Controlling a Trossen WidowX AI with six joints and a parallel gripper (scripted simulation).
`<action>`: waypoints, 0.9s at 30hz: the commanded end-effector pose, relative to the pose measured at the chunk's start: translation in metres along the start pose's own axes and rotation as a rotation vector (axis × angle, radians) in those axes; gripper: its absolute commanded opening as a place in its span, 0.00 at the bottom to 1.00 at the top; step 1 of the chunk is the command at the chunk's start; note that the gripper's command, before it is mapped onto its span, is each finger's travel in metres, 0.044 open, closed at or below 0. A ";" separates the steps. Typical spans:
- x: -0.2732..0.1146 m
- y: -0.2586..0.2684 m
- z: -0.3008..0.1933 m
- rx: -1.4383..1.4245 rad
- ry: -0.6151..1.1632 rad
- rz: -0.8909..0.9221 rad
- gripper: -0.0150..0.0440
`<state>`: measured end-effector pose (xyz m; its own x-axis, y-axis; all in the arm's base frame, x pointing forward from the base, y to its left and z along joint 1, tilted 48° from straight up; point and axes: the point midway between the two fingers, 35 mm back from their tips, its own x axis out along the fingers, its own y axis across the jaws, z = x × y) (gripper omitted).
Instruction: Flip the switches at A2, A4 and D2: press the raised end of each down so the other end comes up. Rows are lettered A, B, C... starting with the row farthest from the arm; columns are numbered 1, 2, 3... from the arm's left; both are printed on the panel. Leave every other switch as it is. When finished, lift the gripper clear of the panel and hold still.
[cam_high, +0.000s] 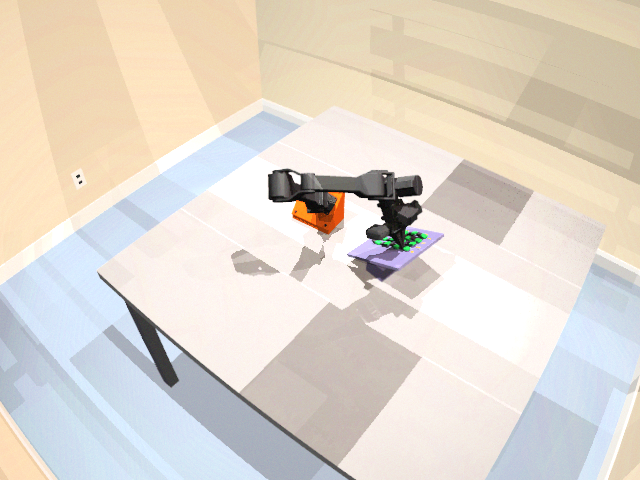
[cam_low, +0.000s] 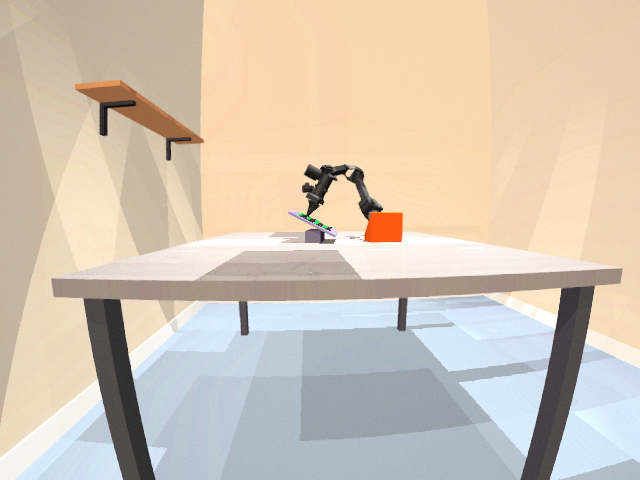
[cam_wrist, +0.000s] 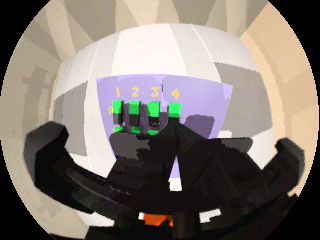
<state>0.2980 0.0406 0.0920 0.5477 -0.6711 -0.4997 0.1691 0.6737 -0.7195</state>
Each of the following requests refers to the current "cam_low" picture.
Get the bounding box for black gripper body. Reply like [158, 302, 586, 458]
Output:
[305, 182, 328, 205]

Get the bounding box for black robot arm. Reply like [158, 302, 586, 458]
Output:
[302, 164, 383, 222]

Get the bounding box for lavender switch panel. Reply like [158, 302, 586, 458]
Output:
[288, 211, 338, 243]

